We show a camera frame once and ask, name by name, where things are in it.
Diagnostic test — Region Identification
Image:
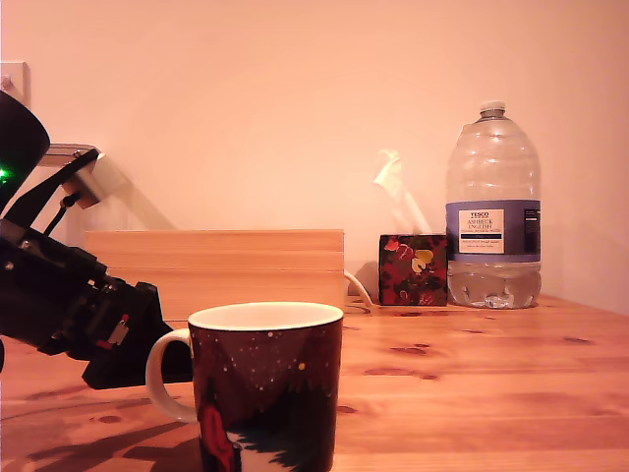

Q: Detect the light wooden box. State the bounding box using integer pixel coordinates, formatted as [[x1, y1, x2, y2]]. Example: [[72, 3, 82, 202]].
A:
[[84, 228, 346, 325]]

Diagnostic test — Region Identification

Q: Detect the dark red printed mug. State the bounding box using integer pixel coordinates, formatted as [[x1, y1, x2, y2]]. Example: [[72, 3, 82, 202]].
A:
[[145, 301, 344, 472]]

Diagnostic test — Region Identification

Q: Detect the floral tissue box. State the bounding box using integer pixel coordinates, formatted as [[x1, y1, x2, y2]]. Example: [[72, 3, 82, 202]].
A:
[[377, 233, 449, 307]]

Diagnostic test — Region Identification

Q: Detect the white tissue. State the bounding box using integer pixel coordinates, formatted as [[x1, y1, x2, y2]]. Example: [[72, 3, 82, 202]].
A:
[[372, 147, 433, 236]]

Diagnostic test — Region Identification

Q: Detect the large clear water bottle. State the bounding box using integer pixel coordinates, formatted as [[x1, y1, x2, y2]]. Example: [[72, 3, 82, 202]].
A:
[[444, 99, 543, 310]]

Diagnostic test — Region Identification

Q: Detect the thin black camera cable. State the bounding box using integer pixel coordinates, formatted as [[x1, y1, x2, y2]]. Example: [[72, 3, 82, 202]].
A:
[[44, 192, 83, 238]]

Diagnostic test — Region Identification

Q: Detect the grey camera box with bracket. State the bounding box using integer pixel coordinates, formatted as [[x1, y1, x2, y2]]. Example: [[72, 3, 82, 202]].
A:
[[0, 148, 120, 222]]

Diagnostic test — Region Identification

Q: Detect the white cable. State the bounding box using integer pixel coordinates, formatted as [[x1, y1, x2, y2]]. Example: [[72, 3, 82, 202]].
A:
[[343, 268, 382, 316]]

